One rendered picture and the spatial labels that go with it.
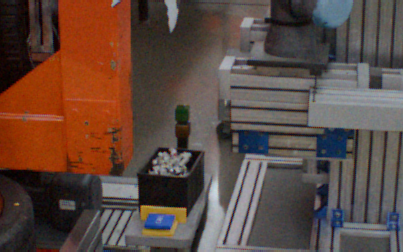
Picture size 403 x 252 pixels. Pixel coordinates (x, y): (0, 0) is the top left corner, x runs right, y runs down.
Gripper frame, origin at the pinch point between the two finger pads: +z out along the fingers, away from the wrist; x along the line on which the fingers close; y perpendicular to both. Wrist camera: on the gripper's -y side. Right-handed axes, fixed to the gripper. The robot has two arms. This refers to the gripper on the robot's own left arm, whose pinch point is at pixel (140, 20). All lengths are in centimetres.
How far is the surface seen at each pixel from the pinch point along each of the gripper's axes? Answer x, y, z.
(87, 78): 10.8, 32.3, 15.8
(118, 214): -5, 127, 52
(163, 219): -23, 28, 41
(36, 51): 35, 69, 13
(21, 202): 13, 31, 53
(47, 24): 34, 65, 4
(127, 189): -3, 142, 43
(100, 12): 13.7, 24.5, -0.9
